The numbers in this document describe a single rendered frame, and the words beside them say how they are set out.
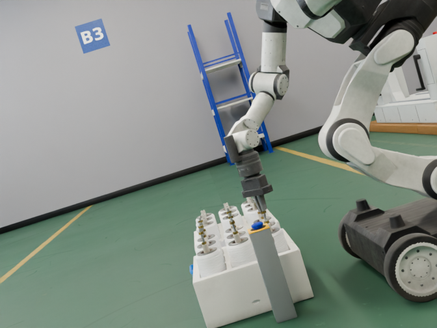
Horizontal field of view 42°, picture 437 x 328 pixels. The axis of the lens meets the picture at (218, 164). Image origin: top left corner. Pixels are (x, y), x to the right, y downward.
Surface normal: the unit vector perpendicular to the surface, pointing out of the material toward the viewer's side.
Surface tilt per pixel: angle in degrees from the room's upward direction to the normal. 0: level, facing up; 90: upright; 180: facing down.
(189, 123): 90
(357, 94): 90
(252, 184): 90
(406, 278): 90
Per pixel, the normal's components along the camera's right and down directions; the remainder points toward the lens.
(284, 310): 0.04, 0.07
